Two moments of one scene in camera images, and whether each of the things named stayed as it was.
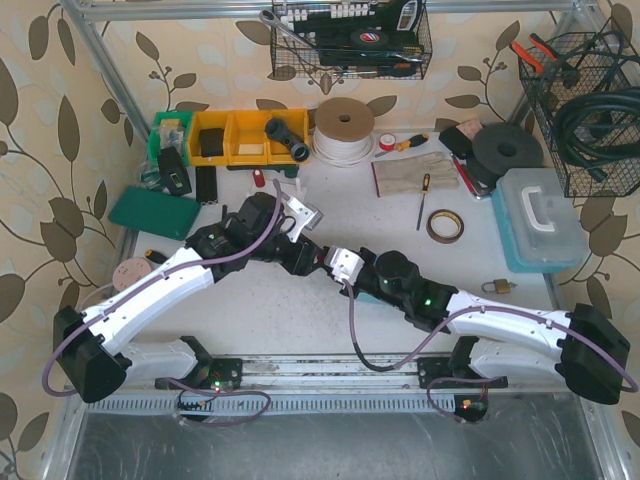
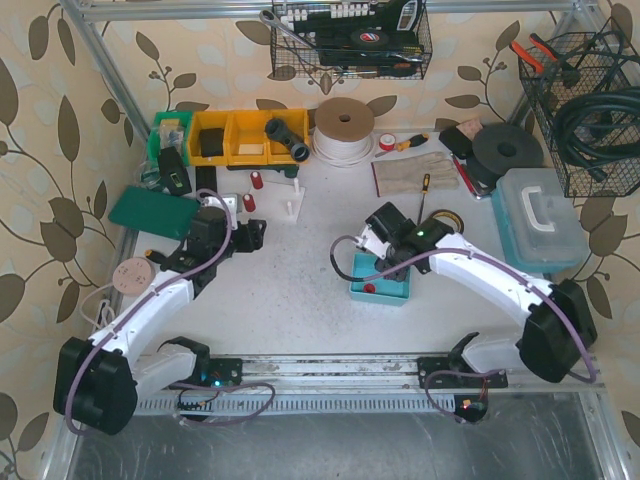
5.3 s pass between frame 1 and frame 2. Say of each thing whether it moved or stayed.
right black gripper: moved
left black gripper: moved
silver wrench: stayed
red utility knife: stayed
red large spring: stayed
